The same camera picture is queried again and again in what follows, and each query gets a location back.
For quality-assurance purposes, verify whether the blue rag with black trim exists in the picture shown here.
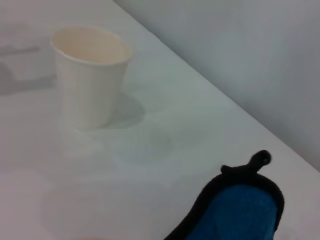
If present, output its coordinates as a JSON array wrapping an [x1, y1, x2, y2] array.
[[163, 149, 286, 240]]

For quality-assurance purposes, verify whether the white paper cup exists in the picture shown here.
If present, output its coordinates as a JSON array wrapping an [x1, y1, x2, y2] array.
[[50, 26, 133, 131]]

